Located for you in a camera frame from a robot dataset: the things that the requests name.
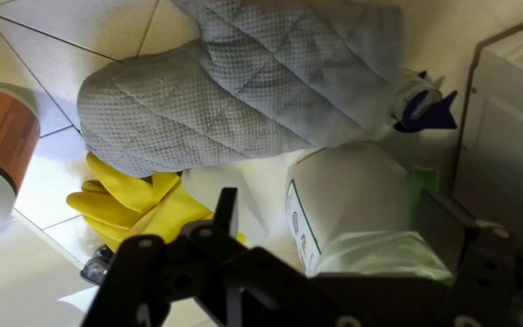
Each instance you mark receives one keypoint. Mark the grey quilted oven mitt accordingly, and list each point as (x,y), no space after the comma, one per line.
(243,90)

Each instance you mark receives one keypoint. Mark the blue and white item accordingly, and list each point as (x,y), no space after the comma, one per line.
(421,109)

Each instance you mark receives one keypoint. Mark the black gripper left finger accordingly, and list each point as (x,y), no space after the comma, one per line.
(152,278)

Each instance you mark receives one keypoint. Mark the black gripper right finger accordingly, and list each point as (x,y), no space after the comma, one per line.
(490,272)

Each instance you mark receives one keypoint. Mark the white bin with green lid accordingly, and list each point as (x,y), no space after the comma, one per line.
(357,205)

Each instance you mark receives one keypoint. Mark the yellow rubber gloves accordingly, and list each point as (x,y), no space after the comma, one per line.
(145,209)

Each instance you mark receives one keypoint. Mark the round metal sink strainer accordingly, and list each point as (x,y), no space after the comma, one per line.
(94,268)

